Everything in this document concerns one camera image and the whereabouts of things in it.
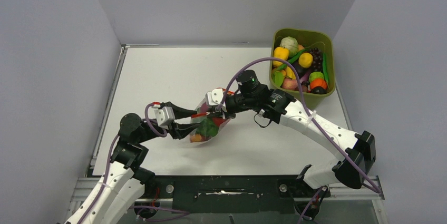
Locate clear orange zip top bag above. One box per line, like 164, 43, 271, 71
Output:
189, 88, 231, 143

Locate green white lettuce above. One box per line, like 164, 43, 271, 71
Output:
196, 118, 219, 138

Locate red orange fruit slice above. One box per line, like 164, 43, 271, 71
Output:
190, 134, 207, 143

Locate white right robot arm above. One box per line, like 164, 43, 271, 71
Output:
205, 70, 376, 196

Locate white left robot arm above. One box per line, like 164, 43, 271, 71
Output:
66, 102, 199, 223

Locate pink peach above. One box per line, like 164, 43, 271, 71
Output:
281, 78, 299, 91

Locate long green bean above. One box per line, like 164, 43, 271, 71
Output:
286, 50, 306, 63

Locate yellow banana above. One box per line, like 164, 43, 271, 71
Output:
284, 66, 296, 80

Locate yellow bell pepper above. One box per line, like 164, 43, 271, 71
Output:
272, 46, 289, 67

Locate olive green plastic bin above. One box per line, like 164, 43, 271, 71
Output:
268, 27, 336, 111

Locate yellow lemon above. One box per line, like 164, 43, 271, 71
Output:
298, 52, 313, 69

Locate pale green cabbage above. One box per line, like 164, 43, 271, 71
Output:
279, 36, 299, 57

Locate dark round plum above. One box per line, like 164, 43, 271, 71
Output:
310, 86, 327, 94

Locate orange round fruit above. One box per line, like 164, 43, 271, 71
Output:
310, 78, 328, 90

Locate light green round fruit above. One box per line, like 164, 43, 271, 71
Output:
308, 71, 325, 82

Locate green chili pepper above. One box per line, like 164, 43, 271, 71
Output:
322, 53, 329, 85

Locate dark purple grapes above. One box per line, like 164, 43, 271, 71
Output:
309, 47, 323, 72

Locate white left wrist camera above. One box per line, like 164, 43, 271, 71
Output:
154, 106, 175, 129

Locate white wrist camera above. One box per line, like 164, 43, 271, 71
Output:
205, 88, 224, 107
154, 106, 175, 129

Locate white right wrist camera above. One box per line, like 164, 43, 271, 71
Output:
205, 88, 224, 107

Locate black mounting base plate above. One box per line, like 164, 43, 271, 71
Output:
137, 175, 316, 214

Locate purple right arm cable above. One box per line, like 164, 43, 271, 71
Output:
216, 57, 382, 195

